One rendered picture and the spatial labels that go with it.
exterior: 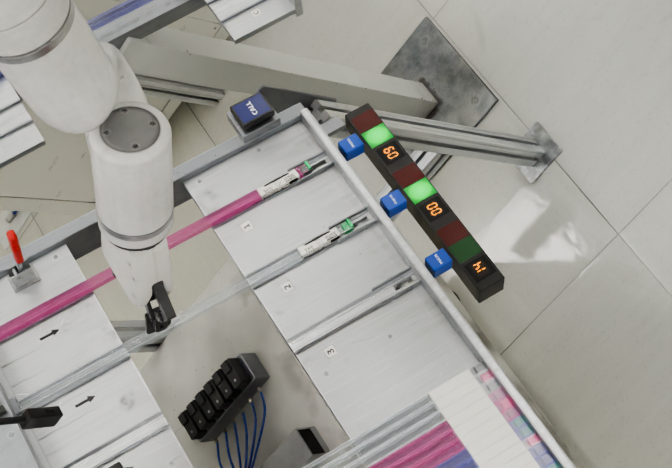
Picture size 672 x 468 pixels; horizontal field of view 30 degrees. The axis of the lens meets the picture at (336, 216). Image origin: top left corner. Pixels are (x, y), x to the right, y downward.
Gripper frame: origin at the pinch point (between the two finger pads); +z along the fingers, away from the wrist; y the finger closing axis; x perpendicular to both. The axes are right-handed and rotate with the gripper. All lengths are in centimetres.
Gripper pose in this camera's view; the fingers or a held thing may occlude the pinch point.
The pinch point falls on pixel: (141, 295)
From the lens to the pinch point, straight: 154.8
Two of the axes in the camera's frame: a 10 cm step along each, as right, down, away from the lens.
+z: -0.9, 5.9, 8.0
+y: 5.1, 7.2, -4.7
